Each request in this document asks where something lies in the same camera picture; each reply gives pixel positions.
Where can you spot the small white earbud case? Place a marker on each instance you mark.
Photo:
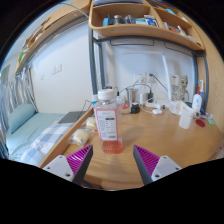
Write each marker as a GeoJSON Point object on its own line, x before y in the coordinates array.
{"type": "Point", "coordinates": [157, 111]}

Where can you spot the white power strip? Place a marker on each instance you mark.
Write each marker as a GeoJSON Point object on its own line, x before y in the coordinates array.
{"type": "Point", "coordinates": [155, 104]}

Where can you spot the blue squeeze bottle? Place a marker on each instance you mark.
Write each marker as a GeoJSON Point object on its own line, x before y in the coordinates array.
{"type": "Point", "coordinates": [201, 85]}

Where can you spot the wooden shelf unit with items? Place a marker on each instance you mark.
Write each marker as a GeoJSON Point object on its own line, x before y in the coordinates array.
{"type": "Point", "coordinates": [133, 30]}

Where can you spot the grey metal desk frame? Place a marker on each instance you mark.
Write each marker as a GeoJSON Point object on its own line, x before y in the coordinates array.
{"type": "Point", "coordinates": [92, 63]}

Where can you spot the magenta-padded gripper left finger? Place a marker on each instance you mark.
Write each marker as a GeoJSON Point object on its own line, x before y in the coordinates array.
{"type": "Point", "coordinates": [63, 166]}

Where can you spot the bagged bread roll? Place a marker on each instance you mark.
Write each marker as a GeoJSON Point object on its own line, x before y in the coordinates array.
{"type": "Point", "coordinates": [79, 136]}
{"type": "Point", "coordinates": [90, 123]}

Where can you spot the bed with checked bedding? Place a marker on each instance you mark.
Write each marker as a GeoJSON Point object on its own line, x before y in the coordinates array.
{"type": "Point", "coordinates": [36, 140]}

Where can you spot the white pump bottle red nozzle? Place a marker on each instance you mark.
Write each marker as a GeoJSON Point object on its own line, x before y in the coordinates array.
{"type": "Point", "coordinates": [197, 101]}

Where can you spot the black charger block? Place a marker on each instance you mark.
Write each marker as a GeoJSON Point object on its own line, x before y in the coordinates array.
{"type": "Point", "coordinates": [135, 108]}

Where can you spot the brown tree figurine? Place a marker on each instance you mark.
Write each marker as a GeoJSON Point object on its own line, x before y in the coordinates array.
{"type": "Point", "coordinates": [181, 88]}

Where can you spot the teal pillow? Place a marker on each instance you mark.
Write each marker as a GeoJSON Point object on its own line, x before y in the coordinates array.
{"type": "Point", "coordinates": [20, 116]}

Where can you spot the white tissue pack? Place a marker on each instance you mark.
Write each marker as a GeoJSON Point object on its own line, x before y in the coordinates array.
{"type": "Point", "coordinates": [176, 107]}

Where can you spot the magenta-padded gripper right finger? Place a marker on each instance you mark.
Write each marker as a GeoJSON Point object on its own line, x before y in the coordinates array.
{"type": "Point", "coordinates": [161, 166]}

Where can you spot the long wooden wall shelf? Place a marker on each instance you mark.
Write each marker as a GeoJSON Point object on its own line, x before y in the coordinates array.
{"type": "Point", "coordinates": [56, 25]}

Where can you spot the clear bottle with pink drink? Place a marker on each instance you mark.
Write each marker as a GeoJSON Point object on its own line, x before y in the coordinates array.
{"type": "Point", "coordinates": [107, 123]}

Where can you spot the striped curtain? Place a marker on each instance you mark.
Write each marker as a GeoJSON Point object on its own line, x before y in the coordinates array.
{"type": "Point", "coordinates": [16, 90]}

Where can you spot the dark grey laptop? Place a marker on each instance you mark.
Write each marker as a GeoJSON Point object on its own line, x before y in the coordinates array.
{"type": "Point", "coordinates": [71, 117]}

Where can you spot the white wall socket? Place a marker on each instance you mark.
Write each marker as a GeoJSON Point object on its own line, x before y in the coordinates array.
{"type": "Point", "coordinates": [143, 77]}

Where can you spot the white mug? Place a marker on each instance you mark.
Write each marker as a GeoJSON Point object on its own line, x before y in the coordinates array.
{"type": "Point", "coordinates": [186, 118]}

